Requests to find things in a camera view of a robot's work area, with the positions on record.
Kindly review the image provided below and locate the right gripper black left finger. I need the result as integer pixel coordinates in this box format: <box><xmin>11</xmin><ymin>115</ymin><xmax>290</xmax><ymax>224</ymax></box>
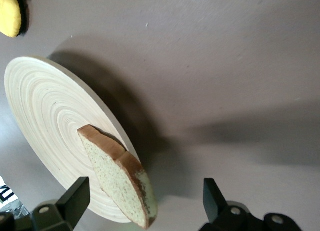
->
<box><xmin>24</xmin><ymin>177</ymin><xmax>91</xmax><ymax>231</ymax></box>

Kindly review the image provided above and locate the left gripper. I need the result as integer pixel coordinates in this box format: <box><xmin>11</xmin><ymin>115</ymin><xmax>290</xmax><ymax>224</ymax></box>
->
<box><xmin>0</xmin><ymin>175</ymin><xmax>18</xmax><ymax>205</ymax></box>

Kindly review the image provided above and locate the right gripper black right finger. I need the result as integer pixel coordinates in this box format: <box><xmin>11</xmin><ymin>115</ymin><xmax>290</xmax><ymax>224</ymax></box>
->
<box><xmin>199</xmin><ymin>178</ymin><xmax>266</xmax><ymax>231</ymax></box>

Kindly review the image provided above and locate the brown-crusted bread slice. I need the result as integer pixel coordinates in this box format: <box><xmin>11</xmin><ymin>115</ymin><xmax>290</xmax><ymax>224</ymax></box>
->
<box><xmin>76</xmin><ymin>124</ymin><xmax>159</xmax><ymax>229</ymax></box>

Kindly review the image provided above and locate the round wooden plate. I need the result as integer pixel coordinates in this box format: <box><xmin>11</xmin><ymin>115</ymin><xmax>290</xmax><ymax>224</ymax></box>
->
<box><xmin>4</xmin><ymin>56</ymin><xmax>141</xmax><ymax>224</ymax></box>

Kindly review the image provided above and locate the yellow quilted oven mitt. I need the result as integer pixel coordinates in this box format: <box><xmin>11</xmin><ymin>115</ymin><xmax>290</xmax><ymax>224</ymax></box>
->
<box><xmin>0</xmin><ymin>0</ymin><xmax>23</xmax><ymax>39</ymax></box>

